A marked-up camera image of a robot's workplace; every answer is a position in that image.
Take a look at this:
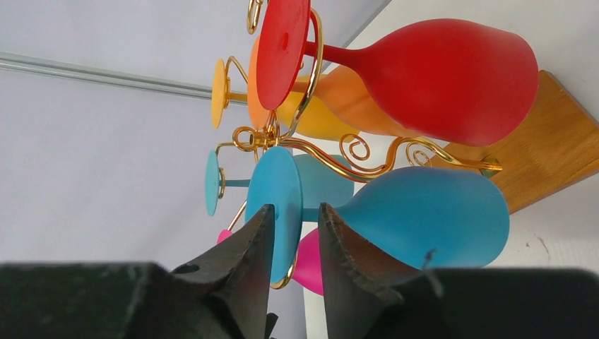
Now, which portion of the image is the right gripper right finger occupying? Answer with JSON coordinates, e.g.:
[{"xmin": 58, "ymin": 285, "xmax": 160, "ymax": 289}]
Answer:
[{"xmin": 318, "ymin": 203, "xmax": 421, "ymax": 338}]

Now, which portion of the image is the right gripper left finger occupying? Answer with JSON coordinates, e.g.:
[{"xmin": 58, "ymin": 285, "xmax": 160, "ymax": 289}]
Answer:
[{"xmin": 172, "ymin": 204, "xmax": 275, "ymax": 338}]

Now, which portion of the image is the pink wine glass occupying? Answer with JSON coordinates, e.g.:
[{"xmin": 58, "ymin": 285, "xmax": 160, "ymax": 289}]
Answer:
[{"xmin": 216, "ymin": 228, "xmax": 325, "ymax": 297}]

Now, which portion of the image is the blue wine glass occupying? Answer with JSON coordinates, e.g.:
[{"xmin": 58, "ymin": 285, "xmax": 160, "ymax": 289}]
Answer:
[{"xmin": 247, "ymin": 147, "xmax": 510, "ymax": 283}]

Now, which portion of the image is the gold rack with wooden base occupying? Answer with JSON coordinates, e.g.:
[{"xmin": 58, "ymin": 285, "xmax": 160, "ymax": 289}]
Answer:
[{"xmin": 232, "ymin": 1, "xmax": 598, "ymax": 220}]

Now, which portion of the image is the teal wine glass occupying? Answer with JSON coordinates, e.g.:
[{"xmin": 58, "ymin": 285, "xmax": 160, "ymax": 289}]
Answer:
[{"xmin": 204, "ymin": 150, "xmax": 355, "ymax": 216}]

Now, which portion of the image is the yellow wine glass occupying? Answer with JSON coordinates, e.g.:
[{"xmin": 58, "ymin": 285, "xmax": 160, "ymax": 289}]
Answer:
[{"xmin": 211, "ymin": 57, "xmax": 359, "ymax": 141}]

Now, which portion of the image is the orange wine glass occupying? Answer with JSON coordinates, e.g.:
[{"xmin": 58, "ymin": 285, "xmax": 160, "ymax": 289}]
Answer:
[{"xmin": 248, "ymin": 35, "xmax": 421, "ymax": 138}]

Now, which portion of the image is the red wine glass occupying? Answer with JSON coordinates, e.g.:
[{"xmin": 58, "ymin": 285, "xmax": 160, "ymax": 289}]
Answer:
[{"xmin": 256, "ymin": 1, "xmax": 539, "ymax": 146}]

